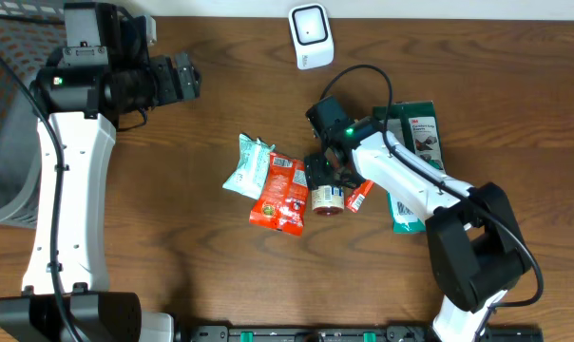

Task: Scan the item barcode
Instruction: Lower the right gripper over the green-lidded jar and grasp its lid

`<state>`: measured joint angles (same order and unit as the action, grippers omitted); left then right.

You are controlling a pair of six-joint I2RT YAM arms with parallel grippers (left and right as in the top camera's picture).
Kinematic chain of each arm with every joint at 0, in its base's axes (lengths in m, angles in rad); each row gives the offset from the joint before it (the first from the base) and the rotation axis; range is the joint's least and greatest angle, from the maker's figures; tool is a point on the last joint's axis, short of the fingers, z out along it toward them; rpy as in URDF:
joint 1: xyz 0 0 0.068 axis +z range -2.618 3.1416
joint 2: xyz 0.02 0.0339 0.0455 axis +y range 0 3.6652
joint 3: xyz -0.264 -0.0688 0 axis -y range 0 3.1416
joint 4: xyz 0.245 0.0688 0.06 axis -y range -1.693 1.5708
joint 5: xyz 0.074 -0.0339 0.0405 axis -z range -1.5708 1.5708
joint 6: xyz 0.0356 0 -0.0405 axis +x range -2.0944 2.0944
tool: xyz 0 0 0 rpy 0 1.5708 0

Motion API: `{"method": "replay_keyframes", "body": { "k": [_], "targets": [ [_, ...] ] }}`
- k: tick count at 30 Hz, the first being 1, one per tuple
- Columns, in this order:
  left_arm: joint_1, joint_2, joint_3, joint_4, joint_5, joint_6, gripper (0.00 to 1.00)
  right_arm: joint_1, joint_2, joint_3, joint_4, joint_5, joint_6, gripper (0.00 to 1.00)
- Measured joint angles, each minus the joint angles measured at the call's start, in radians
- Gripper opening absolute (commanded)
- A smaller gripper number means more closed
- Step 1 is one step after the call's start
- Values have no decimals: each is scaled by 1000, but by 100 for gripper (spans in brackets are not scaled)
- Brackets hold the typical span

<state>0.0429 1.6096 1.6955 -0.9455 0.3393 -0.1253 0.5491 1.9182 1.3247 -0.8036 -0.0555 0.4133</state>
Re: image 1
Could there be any green lid spice jar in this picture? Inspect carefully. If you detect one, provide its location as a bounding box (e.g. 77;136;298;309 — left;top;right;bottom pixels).
311;185;344;216

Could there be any red sachet stick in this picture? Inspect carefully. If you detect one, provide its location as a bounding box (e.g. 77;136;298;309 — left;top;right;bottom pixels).
345;180;374;213

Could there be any orange snack packet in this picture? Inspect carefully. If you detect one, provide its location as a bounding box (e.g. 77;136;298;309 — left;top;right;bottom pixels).
249;152;309;237

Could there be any mint green wipes pack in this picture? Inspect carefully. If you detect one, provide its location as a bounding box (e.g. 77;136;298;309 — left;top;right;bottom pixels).
222;134;275;200

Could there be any green product pouch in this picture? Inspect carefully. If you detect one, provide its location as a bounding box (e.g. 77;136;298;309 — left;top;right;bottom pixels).
387;102;445;234

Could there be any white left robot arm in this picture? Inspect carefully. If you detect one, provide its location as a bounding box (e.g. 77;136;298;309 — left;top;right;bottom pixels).
0;47;201;341

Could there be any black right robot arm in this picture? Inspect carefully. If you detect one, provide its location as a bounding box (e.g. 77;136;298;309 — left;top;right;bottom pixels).
307;114;539;341

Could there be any white barcode scanner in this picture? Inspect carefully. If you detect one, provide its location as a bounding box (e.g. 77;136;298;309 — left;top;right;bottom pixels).
288;3;335;70

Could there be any grey plastic mesh basket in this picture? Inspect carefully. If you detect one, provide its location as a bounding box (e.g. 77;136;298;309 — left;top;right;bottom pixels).
0;0;66;229

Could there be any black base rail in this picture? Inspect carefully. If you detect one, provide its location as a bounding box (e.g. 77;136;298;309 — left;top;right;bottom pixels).
177;324;545;342

